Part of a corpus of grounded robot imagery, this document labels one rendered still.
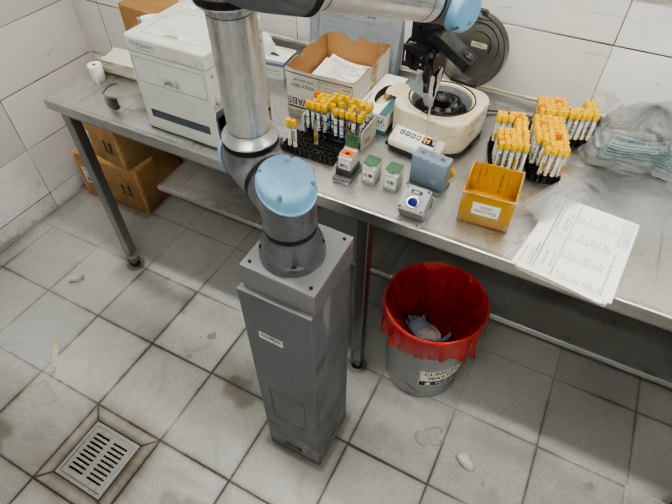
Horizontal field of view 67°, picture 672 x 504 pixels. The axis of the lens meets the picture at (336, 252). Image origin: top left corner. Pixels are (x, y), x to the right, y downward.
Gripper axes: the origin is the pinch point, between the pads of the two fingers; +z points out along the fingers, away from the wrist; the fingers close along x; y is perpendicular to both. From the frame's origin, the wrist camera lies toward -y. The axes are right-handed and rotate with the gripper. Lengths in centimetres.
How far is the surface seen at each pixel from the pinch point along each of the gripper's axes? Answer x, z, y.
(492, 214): 6.1, 20.4, -23.8
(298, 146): 9.1, 22.8, 35.5
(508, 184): -6.7, 20.0, -22.6
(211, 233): -4, 113, 107
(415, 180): 1.9, 23.6, 0.0
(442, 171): 1.9, 17.2, -7.2
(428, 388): 12, 103, -22
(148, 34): 22, -5, 75
